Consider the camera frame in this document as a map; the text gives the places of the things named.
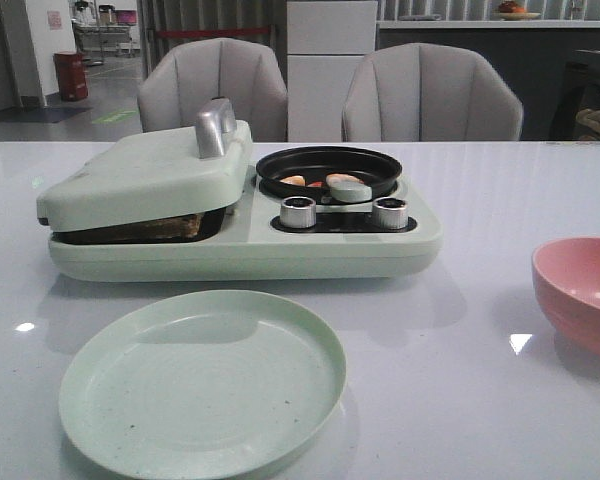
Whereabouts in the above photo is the bread slice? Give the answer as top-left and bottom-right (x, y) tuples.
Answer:
(53, 213), (204, 245)

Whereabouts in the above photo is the green breakfast maker lid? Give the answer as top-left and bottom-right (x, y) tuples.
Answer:
(36, 120), (253, 233)

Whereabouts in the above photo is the pink bowl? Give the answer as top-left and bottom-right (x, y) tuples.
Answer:
(532, 237), (600, 356)

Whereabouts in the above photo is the green breakfast maker base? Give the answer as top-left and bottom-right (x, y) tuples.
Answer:
(48, 167), (443, 282)

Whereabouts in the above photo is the left silver control knob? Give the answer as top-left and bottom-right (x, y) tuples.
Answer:
(279, 196), (316, 229)

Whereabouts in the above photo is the silver control knob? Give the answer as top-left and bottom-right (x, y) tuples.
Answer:
(279, 196), (316, 229)
(371, 197), (409, 230)

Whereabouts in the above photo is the black round frying pan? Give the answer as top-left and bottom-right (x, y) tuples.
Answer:
(256, 146), (402, 205)

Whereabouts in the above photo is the right silver control knob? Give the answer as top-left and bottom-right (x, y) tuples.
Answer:
(371, 197), (409, 230)

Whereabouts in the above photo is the light green plate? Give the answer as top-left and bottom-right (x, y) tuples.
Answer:
(59, 290), (346, 479)

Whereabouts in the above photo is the right grey chair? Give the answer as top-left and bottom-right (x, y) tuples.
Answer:
(341, 43), (524, 142)

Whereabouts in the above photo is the grey chair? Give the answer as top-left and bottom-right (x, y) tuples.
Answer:
(137, 38), (288, 142)
(341, 43), (524, 142)

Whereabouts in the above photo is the left grey chair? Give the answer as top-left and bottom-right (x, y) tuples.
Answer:
(137, 38), (288, 142)

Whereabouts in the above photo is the white cabinet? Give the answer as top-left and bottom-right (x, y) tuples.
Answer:
(287, 1), (378, 142)

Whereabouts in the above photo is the red bin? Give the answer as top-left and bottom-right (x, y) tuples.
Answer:
(53, 52), (88, 101)

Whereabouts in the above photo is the fruit plate on counter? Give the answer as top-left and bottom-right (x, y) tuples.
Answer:
(494, 0), (541, 21)

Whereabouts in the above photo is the dark washing machine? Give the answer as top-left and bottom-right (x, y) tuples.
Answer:
(549, 50), (600, 141)

